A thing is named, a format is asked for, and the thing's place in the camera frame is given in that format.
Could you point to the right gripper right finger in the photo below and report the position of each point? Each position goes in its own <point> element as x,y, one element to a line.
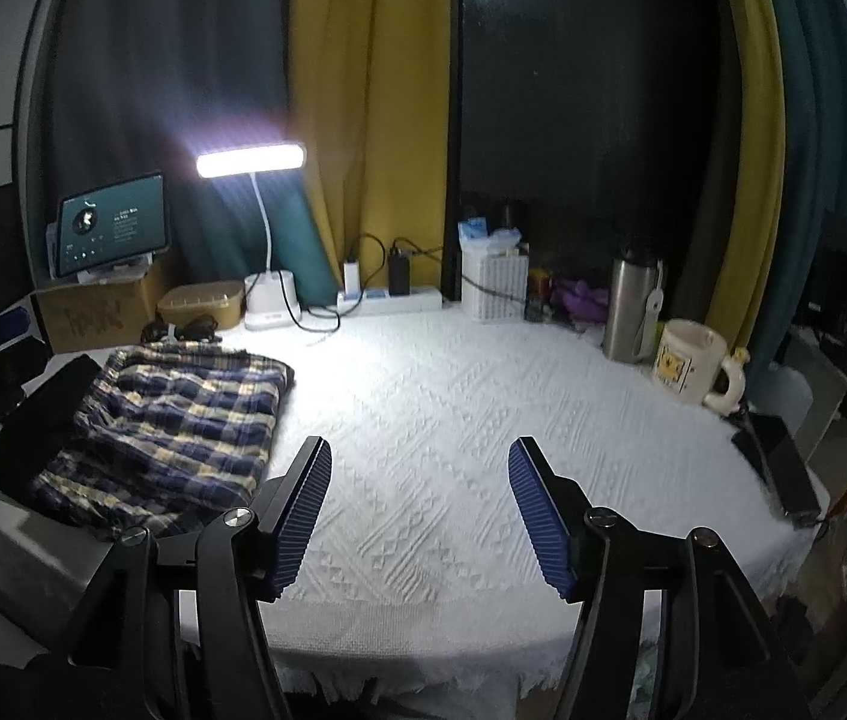
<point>553,510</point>

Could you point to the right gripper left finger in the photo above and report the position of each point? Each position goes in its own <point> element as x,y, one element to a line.
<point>287,510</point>

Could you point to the blue yellow plaid pants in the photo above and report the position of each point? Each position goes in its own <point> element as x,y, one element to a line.
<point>168,436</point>

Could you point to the cardboard box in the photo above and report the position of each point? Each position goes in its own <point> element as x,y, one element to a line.
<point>101,315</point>

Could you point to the tablet with dark screen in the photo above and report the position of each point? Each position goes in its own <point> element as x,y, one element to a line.
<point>106,226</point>

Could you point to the cream cartoon mug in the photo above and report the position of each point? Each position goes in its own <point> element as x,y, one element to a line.
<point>694,366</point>

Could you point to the purple cloth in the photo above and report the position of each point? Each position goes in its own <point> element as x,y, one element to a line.
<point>583,305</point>

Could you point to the black flat device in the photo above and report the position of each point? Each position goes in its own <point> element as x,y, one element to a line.
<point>766,443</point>

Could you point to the white desk lamp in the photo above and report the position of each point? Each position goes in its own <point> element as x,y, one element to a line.
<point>270,294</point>

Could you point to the white power strip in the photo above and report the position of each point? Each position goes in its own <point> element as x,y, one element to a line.
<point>379,302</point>

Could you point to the tan lidded container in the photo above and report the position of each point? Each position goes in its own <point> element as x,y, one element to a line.
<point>221,300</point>

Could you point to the stainless steel tumbler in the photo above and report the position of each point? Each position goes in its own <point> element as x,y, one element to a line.
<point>636,298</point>

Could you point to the white perforated basket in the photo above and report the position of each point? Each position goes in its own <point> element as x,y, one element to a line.
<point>494,287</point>

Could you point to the white phone charger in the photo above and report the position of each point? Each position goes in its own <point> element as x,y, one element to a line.
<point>351,279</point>

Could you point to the black power adapter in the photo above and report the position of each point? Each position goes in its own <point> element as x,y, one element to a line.
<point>399,272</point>

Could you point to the blue plastic bag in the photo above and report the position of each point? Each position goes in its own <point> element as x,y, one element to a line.
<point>476,238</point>

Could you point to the teal curtain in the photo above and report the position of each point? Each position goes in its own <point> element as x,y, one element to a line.
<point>113,90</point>

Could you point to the yellow curtain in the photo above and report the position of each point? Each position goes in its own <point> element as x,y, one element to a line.
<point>369,94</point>

